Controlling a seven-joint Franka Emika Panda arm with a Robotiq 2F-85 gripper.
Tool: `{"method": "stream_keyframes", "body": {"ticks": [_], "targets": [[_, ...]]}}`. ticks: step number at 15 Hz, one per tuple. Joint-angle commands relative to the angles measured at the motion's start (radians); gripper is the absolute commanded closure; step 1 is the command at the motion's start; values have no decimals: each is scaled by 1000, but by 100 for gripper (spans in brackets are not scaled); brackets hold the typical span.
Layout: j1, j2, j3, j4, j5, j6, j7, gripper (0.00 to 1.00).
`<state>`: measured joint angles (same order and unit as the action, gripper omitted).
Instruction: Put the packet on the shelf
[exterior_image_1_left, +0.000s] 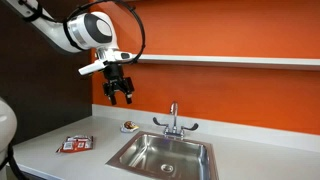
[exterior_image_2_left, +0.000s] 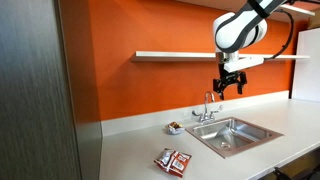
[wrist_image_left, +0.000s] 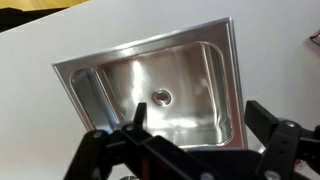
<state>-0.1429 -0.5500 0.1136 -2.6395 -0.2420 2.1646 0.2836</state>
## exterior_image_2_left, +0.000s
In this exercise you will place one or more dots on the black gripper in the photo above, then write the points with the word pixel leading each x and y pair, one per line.
pixel 228 77

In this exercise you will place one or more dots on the red snack packet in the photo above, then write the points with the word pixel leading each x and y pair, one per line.
pixel 173 162

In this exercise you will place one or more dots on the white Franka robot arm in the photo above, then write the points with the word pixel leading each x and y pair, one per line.
pixel 233 30

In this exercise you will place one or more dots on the chrome sink faucet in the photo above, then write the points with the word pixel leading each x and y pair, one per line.
pixel 207 111

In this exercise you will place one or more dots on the stainless steel sink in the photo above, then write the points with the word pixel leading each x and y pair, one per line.
pixel 233 135

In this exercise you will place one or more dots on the small bowl of candy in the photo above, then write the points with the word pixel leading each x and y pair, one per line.
pixel 175 128

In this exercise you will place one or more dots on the white tall panel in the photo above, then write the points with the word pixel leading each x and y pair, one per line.
pixel 306 66

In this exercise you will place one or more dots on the dark wood cabinet panel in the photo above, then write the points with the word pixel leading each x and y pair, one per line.
pixel 33 90

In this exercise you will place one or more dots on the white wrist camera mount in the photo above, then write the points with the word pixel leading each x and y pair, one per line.
pixel 245 62

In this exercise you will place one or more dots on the high white wall shelf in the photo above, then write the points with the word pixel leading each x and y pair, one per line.
pixel 295 9

